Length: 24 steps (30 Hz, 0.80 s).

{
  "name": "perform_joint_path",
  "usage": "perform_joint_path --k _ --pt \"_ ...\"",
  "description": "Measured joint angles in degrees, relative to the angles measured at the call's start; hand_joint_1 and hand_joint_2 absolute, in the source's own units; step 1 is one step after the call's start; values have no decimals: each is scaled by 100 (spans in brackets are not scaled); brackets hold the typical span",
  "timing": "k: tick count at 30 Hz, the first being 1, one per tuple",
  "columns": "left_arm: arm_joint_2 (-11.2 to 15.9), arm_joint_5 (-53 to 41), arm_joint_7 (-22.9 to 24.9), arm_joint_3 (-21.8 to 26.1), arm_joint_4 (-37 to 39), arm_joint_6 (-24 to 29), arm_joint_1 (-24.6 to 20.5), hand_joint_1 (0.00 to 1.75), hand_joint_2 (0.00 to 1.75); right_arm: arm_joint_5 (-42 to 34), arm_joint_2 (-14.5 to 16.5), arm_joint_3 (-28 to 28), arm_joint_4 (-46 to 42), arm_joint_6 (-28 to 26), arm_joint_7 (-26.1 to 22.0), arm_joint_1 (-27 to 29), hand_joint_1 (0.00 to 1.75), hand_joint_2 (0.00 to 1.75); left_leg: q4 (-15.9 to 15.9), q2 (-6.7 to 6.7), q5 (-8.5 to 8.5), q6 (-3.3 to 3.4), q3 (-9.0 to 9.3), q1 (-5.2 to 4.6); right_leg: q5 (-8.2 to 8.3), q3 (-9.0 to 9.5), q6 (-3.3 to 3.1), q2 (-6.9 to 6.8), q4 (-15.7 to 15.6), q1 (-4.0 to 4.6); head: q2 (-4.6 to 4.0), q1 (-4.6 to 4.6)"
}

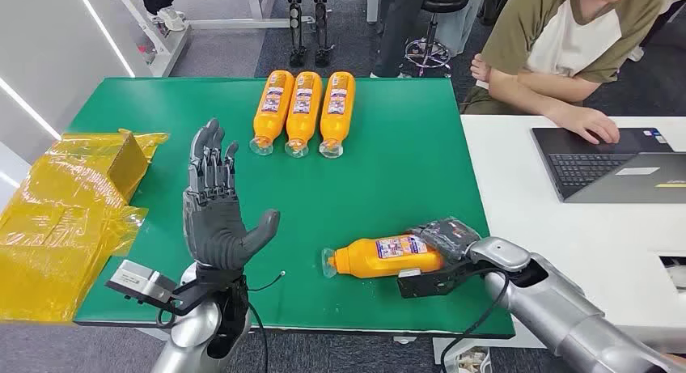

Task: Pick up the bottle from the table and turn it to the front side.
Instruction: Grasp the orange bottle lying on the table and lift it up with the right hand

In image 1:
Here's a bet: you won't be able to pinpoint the standing person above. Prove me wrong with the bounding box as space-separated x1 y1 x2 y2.
371 0 430 79

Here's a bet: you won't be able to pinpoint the yellow film wrapped cardboard box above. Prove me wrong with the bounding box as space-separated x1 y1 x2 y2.
0 128 170 324

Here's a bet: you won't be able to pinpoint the desk cable opening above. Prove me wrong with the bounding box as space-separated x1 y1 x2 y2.
660 255 686 295

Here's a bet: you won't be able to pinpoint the person's right hand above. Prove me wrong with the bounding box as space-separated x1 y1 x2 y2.
557 104 621 146

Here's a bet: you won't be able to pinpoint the seated person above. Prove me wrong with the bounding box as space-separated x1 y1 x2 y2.
459 0 686 146

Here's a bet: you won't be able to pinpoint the person's left hand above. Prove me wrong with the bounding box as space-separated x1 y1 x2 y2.
469 53 492 84

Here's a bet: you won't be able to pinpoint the black humanoid robot legs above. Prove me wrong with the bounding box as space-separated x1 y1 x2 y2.
274 0 336 69

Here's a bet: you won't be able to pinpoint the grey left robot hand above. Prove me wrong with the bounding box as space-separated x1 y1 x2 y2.
182 118 282 273

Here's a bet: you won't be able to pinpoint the person's hand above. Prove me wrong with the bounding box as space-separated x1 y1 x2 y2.
557 104 621 146
469 53 492 84

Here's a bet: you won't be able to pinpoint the dark grey laptop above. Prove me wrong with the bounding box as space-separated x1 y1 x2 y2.
531 126 686 205

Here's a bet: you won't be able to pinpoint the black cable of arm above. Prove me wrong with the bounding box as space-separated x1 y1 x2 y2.
439 269 510 373
247 271 286 373

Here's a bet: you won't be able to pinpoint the white metal frame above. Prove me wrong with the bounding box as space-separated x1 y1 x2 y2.
104 0 317 78

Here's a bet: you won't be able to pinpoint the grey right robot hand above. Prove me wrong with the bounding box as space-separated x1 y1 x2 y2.
407 217 484 265

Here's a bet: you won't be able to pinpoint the orange bottle with clear cap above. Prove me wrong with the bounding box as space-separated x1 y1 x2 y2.
284 71 323 159
319 71 357 159
249 70 295 157
321 235 447 280

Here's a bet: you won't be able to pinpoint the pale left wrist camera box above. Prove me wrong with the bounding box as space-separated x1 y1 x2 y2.
104 260 179 311

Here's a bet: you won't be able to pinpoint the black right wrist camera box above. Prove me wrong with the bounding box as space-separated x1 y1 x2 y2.
397 261 486 300

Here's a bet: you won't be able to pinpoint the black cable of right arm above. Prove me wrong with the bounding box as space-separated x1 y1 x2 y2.
439 269 510 373

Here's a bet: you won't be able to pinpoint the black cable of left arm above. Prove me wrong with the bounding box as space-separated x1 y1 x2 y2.
247 271 286 373

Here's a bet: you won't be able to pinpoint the white desk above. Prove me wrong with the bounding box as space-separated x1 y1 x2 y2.
433 114 686 355

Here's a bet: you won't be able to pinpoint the green table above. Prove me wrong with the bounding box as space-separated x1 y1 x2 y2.
70 76 517 341

